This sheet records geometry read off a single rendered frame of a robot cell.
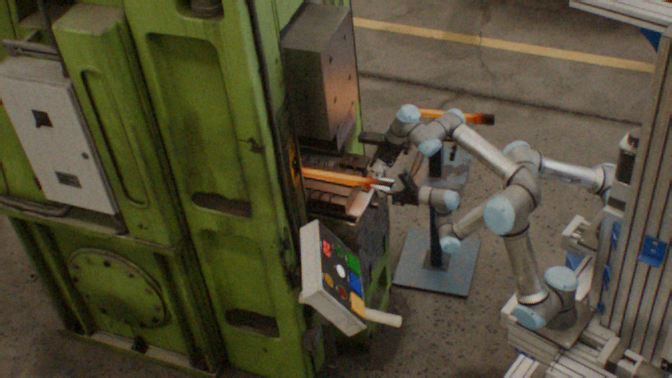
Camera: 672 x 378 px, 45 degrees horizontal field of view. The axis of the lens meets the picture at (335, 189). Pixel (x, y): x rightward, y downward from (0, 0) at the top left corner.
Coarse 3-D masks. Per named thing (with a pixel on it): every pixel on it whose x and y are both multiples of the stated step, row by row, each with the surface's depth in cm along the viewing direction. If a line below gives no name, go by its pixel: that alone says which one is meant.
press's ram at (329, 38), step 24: (288, 24) 298; (312, 24) 296; (336, 24) 294; (288, 48) 287; (312, 48) 285; (336, 48) 296; (288, 72) 294; (312, 72) 290; (336, 72) 301; (312, 96) 298; (336, 96) 306; (312, 120) 306; (336, 120) 310
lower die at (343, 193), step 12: (312, 168) 356; (324, 168) 355; (336, 168) 354; (312, 180) 351; (324, 180) 349; (324, 192) 345; (336, 192) 344; (348, 192) 343; (312, 204) 346; (324, 204) 344; (336, 204) 341; (348, 204) 344
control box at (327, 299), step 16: (320, 224) 304; (304, 240) 300; (320, 240) 297; (336, 240) 309; (304, 256) 295; (320, 256) 290; (336, 256) 302; (304, 272) 289; (320, 272) 285; (336, 272) 295; (352, 272) 307; (304, 288) 284; (320, 288) 279; (336, 288) 289; (320, 304) 284; (336, 304) 285; (336, 320) 291; (352, 320) 291
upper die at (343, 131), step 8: (352, 104) 325; (352, 112) 326; (344, 120) 319; (352, 120) 328; (344, 128) 321; (304, 136) 320; (336, 136) 314; (344, 136) 323; (304, 144) 324; (312, 144) 322; (320, 144) 320; (328, 144) 319; (336, 144) 317
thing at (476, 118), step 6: (420, 108) 389; (426, 114) 386; (432, 114) 385; (438, 114) 384; (468, 114) 382; (474, 114) 380; (480, 114) 380; (486, 114) 379; (492, 114) 379; (468, 120) 382; (474, 120) 380; (480, 120) 381; (486, 120) 380; (492, 120) 379
